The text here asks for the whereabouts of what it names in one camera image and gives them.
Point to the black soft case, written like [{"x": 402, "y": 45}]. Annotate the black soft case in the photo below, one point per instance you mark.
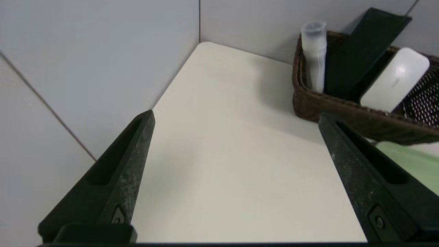
[{"x": 363, "y": 55}]

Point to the white plastic bottle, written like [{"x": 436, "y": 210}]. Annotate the white plastic bottle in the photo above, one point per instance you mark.
[{"x": 315, "y": 55}]

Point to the dark brown wicker basket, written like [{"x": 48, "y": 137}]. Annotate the dark brown wicker basket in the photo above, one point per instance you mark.
[{"x": 343, "y": 109}]

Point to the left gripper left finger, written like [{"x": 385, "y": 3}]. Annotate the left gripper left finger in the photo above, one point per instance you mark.
[{"x": 116, "y": 192}]

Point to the light green plastic tray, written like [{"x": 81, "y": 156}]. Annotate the light green plastic tray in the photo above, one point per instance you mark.
[{"x": 418, "y": 164}]

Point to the white router box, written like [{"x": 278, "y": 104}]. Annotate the white router box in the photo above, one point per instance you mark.
[{"x": 394, "y": 80}]

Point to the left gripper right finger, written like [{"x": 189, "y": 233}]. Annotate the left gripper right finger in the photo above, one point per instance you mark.
[{"x": 377, "y": 206}]

